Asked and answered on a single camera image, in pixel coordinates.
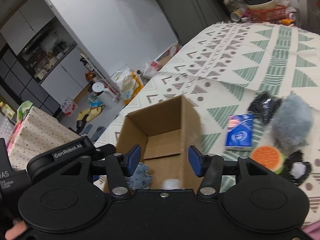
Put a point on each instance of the orange plastic basket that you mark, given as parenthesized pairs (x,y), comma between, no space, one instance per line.
(269,15)

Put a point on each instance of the white round jar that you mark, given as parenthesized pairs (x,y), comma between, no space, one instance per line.
(101,92)

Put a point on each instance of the black lace cloth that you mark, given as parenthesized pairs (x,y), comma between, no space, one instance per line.
(264,106)

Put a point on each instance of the person's hand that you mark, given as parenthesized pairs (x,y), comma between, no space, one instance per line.
(18,228)

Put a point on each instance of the blue tissue packet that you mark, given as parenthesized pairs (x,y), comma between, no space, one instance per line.
(239,135)

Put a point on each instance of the blue patterned cloth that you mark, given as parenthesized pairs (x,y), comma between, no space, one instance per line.
(141,179)

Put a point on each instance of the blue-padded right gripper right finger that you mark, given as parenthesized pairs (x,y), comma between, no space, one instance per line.
(208,167)

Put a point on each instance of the black lace white pouch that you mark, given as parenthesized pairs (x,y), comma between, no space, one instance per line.
(295,169)

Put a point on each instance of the brown cardboard box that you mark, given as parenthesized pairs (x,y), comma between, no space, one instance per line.
(164,131)

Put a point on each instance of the white red plastic bag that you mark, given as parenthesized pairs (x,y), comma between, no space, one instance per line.
(151,68)

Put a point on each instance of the dotted beige fabric box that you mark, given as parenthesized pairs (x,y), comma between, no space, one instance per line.
(36,134)

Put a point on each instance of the grey-blue plush toy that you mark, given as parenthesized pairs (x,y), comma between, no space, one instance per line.
(291,124)

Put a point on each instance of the yellow printed plastic bag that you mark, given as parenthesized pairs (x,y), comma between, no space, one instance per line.
(128,82)

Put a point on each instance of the patterned cream green blanket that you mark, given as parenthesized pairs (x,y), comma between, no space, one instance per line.
(223,68)

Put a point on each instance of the yellow slippers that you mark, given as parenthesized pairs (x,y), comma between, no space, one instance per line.
(87,115)

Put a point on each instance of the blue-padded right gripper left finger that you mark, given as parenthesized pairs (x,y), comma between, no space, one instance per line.
(119,167)

